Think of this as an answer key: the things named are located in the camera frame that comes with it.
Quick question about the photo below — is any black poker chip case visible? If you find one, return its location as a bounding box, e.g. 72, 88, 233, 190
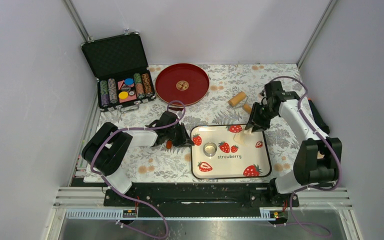
80, 31, 157, 112

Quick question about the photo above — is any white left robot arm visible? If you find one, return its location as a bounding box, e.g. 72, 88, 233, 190
81, 110, 195, 206

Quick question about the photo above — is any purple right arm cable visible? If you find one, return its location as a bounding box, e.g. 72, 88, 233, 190
260, 76, 344, 239

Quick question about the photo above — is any wooden dough roller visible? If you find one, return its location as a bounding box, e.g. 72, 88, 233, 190
227, 91, 252, 114

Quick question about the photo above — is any round cut dough wrapper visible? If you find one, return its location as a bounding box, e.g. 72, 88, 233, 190
204, 146, 217, 157

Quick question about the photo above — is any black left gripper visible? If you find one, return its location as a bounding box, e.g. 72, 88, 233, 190
166, 122, 194, 148

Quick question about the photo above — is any silver tape roll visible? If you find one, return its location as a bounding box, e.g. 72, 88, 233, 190
203, 142, 218, 158

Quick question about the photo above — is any square strawberry ceramic plate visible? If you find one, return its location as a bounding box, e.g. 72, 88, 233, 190
190, 124, 272, 180

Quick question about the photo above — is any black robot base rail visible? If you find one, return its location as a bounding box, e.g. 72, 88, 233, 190
103, 176, 301, 219

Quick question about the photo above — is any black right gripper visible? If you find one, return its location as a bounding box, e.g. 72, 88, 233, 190
244, 101, 278, 134

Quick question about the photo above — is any round red lacquer tray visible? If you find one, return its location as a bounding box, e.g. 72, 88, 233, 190
154, 63, 210, 106

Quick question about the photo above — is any slotted grey cable duct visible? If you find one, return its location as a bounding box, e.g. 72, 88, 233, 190
65, 206, 288, 221

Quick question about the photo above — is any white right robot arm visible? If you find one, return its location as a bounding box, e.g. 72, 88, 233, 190
244, 77, 342, 206

